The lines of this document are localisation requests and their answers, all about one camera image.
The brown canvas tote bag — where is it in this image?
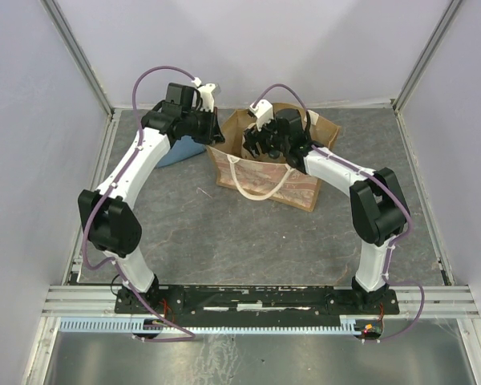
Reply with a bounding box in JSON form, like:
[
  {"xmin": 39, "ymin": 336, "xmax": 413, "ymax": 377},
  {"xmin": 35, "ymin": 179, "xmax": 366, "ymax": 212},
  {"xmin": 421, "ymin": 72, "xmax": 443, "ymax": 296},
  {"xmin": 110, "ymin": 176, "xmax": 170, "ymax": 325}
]
[{"xmin": 207, "ymin": 109, "xmax": 321, "ymax": 212}]

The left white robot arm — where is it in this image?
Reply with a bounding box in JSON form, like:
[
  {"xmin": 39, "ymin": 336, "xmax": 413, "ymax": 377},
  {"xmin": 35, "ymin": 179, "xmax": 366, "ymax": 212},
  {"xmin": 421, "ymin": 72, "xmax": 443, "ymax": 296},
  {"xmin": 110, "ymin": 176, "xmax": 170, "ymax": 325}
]
[{"xmin": 78, "ymin": 80, "xmax": 224, "ymax": 302}]

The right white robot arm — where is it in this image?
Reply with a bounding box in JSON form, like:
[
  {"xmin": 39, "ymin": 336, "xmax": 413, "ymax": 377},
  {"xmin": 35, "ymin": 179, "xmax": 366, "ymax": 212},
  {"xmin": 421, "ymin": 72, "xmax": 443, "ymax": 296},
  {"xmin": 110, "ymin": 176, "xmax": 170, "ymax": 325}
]
[{"xmin": 243, "ymin": 107, "xmax": 411, "ymax": 310}]

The blue cloth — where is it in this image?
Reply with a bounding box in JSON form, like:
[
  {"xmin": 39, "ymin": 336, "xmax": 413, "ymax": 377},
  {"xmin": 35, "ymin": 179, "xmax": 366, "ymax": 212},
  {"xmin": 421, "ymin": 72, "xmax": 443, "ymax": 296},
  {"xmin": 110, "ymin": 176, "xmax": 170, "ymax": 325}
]
[{"xmin": 156, "ymin": 136, "xmax": 205, "ymax": 168}]

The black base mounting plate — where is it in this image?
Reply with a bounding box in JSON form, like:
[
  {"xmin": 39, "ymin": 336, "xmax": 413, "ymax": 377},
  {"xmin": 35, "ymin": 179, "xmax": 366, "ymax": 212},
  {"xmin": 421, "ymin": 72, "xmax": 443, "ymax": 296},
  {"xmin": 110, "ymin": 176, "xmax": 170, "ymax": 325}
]
[{"xmin": 115, "ymin": 285, "xmax": 399, "ymax": 315}]

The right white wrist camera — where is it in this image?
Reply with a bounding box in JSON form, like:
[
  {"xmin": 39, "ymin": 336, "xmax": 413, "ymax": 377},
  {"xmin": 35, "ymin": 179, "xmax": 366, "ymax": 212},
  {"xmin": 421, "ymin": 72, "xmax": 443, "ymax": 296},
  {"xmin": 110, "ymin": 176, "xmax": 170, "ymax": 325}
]
[{"xmin": 249, "ymin": 99, "xmax": 273, "ymax": 130}]

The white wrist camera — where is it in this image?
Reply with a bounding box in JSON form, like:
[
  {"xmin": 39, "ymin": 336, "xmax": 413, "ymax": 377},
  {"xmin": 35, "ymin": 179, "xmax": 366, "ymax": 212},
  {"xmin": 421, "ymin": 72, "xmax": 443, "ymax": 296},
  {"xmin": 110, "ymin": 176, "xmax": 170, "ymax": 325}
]
[
  {"xmin": 192, "ymin": 77, "xmax": 220, "ymax": 112},
  {"xmin": 249, "ymin": 99, "xmax": 273, "ymax": 130}
]

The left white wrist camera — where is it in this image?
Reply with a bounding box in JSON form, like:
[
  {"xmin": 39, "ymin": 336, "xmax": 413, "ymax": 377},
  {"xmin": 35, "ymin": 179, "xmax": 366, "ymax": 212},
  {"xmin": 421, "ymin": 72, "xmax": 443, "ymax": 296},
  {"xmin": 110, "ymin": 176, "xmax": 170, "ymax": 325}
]
[{"xmin": 192, "ymin": 77, "xmax": 220, "ymax": 112}]

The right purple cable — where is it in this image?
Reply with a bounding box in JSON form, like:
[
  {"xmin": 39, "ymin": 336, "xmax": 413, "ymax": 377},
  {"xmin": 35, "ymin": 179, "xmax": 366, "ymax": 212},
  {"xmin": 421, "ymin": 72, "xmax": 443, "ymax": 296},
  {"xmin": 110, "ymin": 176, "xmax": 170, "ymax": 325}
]
[{"xmin": 250, "ymin": 83, "xmax": 426, "ymax": 345}]

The purple cable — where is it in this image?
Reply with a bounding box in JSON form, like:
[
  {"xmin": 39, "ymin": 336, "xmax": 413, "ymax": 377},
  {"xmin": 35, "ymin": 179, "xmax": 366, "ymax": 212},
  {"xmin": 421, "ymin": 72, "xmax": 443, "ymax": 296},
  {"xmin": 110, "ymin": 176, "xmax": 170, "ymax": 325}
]
[
  {"xmin": 82, "ymin": 66, "xmax": 197, "ymax": 344},
  {"xmin": 250, "ymin": 83, "xmax": 426, "ymax": 345}
]

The blue slotted cable duct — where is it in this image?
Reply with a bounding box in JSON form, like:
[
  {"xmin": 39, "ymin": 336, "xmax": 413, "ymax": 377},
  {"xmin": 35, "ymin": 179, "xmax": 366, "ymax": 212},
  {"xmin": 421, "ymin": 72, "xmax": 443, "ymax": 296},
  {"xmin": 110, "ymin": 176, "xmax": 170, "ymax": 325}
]
[{"xmin": 59, "ymin": 316, "xmax": 364, "ymax": 334}]

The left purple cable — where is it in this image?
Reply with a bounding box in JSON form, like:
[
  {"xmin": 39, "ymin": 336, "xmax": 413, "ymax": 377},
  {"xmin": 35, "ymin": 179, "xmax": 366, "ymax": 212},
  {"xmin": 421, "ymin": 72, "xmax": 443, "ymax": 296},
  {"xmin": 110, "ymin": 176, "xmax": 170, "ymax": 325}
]
[{"xmin": 82, "ymin": 66, "xmax": 197, "ymax": 344}]

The aluminium frame rail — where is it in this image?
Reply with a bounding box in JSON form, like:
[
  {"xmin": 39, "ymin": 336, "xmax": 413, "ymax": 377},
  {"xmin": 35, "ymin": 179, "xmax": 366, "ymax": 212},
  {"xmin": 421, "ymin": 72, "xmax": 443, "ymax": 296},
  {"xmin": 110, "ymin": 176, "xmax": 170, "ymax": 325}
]
[{"xmin": 42, "ymin": 286, "xmax": 479, "ymax": 319}]

